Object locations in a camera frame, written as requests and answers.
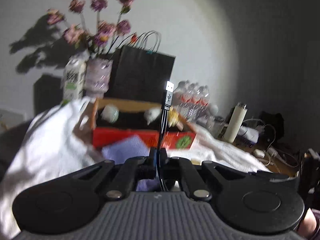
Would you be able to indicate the purple cloth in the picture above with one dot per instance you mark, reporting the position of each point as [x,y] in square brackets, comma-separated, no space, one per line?
[125,149]

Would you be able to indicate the purple glass vase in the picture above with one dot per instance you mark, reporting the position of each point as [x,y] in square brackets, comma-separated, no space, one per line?
[98,73]

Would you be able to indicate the black paper bag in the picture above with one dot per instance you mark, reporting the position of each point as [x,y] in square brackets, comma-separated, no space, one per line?
[139,71]

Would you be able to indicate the person right hand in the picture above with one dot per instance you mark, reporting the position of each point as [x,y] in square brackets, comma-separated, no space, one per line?
[309,226]

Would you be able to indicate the dried pink flowers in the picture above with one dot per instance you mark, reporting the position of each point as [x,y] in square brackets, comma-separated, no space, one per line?
[79,34]

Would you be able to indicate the red cardboard box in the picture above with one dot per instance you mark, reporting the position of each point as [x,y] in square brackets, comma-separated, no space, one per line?
[131,122]

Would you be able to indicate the milk carton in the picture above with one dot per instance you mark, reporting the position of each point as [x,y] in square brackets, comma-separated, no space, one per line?
[73,79]

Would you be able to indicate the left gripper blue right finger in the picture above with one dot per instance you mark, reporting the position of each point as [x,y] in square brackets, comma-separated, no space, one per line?
[163,161]

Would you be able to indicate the white thermos bottle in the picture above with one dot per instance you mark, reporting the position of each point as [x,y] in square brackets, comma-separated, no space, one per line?
[236,120]

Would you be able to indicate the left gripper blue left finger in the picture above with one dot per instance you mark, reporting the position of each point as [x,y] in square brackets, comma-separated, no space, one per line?
[153,159]

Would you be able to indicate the water bottle pack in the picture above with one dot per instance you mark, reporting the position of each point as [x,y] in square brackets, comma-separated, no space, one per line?
[190,99]

